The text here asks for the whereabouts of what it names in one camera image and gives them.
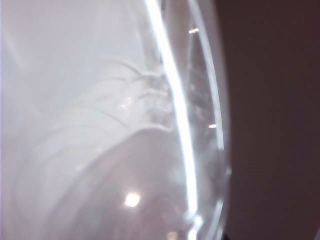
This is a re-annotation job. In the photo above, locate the clear plastic mineral water bottle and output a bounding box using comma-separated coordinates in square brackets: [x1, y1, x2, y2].
[0, 0, 233, 240]

